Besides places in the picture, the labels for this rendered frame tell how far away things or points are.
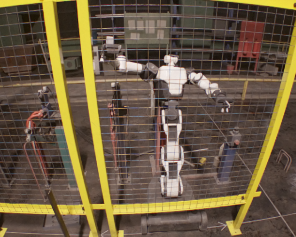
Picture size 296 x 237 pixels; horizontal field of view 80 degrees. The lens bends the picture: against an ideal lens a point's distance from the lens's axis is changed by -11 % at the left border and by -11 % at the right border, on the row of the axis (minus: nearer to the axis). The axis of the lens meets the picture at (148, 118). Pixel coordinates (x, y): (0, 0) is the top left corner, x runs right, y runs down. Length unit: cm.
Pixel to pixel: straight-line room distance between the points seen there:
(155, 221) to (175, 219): 17
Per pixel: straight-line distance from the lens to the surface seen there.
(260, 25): 831
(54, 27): 103
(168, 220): 183
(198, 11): 972
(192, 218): 186
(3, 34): 1130
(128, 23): 692
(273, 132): 145
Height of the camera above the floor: 169
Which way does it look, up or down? 27 degrees down
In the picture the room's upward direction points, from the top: straight up
